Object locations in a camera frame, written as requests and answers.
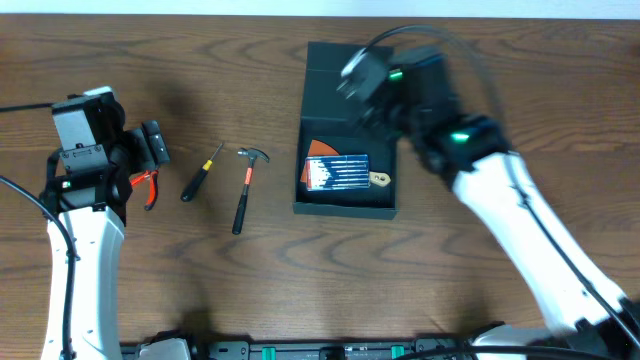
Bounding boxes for small claw hammer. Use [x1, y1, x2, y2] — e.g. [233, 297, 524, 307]
[232, 148, 270, 235]

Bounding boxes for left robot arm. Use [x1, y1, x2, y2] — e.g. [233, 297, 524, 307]
[39, 86, 170, 359]

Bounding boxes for dark green open box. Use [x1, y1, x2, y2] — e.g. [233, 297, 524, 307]
[293, 42, 397, 220]

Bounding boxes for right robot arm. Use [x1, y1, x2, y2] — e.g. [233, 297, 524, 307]
[339, 47, 639, 359]

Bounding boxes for red handled pliers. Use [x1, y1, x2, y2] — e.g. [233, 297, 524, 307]
[128, 169, 160, 212]

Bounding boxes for blue screwdriver set case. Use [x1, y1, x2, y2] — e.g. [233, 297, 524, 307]
[305, 154, 370, 192]

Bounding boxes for black yellow screwdriver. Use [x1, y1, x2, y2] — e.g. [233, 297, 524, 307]
[180, 143, 224, 202]

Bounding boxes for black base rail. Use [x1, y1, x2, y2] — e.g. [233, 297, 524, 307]
[119, 333, 501, 360]

